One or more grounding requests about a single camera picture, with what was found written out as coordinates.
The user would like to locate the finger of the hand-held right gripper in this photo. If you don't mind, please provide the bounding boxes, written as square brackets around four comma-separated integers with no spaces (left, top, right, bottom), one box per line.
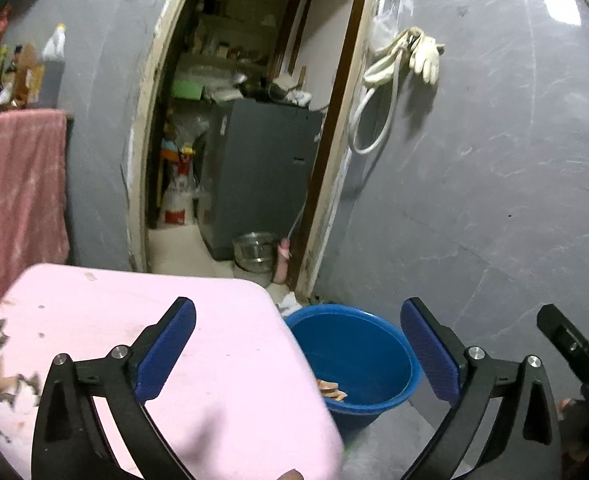
[537,304,589,387]

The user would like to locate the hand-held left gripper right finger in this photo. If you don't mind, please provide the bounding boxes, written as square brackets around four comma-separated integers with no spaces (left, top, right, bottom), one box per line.
[401,297,561,480]

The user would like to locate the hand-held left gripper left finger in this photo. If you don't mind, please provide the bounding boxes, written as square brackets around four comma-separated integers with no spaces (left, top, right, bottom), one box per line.
[31,297,196,480]

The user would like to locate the blue plastic bucket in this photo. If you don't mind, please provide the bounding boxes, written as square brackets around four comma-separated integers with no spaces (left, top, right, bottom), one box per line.
[283,304,423,441]

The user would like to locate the paper scrap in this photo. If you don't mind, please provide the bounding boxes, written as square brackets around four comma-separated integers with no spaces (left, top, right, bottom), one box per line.
[317,379,349,402]

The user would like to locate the person's right hand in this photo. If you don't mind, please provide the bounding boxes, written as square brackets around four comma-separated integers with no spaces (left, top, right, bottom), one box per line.
[559,397,589,466]

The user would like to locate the steel pot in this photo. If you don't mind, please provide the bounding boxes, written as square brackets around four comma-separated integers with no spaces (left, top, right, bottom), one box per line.
[232,231,278,275]

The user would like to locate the white floor rag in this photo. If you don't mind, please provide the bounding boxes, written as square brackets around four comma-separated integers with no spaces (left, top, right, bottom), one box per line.
[277,290,303,317]

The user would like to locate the pink bottle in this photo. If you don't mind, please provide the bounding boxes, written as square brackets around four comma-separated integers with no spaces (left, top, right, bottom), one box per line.
[273,239,291,283]

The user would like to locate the red white bottle on floor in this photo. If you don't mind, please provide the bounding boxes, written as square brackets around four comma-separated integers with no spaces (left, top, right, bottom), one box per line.
[162,152,198,226]

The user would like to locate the grey washing machine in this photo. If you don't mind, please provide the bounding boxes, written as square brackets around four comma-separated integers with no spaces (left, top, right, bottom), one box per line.
[198,98,324,261]

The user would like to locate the pink checked cloth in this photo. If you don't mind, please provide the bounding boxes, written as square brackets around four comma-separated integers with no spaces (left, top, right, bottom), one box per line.
[0,108,70,331]

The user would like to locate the green box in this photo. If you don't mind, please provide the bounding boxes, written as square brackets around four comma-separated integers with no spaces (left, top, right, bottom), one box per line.
[171,81,205,101]

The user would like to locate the black wok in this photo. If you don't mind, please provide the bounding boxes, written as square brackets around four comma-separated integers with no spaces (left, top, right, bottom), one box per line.
[239,77,288,103]

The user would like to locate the large oil jug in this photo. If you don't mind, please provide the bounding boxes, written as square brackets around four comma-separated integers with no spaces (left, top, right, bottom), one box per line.
[37,24,68,108]

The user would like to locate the amber sauce bottle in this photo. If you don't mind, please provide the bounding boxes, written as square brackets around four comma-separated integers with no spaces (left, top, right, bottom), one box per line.
[14,44,42,108]

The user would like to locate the wooden shelf unit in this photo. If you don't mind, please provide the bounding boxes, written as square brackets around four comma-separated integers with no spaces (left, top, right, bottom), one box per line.
[189,0,300,76]

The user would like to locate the clear plastic bag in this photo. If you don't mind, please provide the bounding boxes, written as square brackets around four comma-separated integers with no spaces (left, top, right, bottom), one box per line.
[369,0,415,53]

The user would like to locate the red hanging bag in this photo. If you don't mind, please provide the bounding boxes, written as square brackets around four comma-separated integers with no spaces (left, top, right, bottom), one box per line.
[0,5,14,46]

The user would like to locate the wooden door frame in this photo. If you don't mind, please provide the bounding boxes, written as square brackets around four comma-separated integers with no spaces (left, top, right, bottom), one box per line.
[124,0,390,301]

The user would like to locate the white hose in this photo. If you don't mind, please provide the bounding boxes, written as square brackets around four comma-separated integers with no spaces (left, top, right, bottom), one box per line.
[349,50,405,155]

